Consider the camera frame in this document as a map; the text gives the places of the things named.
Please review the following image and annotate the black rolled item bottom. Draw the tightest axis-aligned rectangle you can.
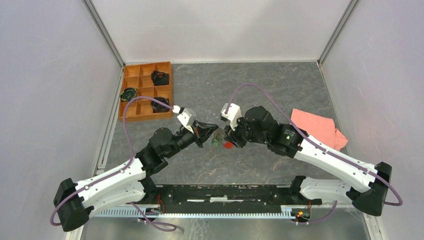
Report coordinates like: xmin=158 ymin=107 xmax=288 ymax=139
xmin=150 ymin=96 xmax=170 ymax=113

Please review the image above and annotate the steel key holder red handle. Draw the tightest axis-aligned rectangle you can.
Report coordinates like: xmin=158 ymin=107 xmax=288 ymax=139
xmin=210 ymin=131 xmax=234 ymax=149

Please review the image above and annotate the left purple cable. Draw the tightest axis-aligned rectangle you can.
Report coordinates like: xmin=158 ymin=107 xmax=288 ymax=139
xmin=49 ymin=96 xmax=181 ymax=232

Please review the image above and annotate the white slotted cable duct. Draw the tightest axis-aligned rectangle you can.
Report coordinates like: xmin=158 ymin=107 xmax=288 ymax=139
xmin=95 ymin=205 xmax=302 ymax=220

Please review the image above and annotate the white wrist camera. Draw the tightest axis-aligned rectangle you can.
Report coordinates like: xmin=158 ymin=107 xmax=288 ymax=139
xmin=172 ymin=105 xmax=196 ymax=134
xmin=220 ymin=103 xmax=242 ymax=131

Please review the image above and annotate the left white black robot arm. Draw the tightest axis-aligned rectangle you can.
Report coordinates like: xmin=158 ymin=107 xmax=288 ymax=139
xmin=50 ymin=120 xmax=219 ymax=232

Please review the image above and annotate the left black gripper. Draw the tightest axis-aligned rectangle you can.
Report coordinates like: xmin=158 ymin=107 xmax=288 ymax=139
xmin=165 ymin=119 xmax=219 ymax=159

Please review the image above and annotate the black rolled item top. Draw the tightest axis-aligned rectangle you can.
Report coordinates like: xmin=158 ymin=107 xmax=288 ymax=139
xmin=150 ymin=70 xmax=170 ymax=86

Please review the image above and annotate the purple cable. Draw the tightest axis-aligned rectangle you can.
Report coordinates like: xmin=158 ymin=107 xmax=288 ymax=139
xmin=224 ymin=82 xmax=404 ymax=225
xmin=49 ymin=96 xmax=181 ymax=232

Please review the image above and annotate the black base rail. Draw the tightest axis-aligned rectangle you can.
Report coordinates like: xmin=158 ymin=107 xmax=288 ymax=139
xmin=137 ymin=184 xmax=323 ymax=214

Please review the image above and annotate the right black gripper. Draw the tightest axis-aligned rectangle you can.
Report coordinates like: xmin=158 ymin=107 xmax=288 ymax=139
xmin=223 ymin=114 xmax=269 ymax=148

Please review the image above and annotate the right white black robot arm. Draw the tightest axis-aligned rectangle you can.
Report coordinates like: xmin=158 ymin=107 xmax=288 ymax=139
xmin=221 ymin=103 xmax=392 ymax=217

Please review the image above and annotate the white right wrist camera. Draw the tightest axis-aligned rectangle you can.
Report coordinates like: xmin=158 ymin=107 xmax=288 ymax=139
xmin=220 ymin=103 xmax=242 ymax=131

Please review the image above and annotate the pink folded cloth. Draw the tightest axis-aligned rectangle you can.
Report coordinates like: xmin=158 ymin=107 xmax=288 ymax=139
xmin=290 ymin=108 xmax=348 ymax=151

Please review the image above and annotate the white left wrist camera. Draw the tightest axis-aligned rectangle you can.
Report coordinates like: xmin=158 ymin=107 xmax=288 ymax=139
xmin=172 ymin=105 xmax=196 ymax=134

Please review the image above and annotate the green black rolled item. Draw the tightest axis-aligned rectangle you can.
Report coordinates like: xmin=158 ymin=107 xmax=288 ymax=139
xmin=119 ymin=87 xmax=138 ymax=103

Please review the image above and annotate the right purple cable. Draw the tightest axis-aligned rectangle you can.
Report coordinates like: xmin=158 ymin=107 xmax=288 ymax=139
xmin=224 ymin=82 xmax=404 ymax=225

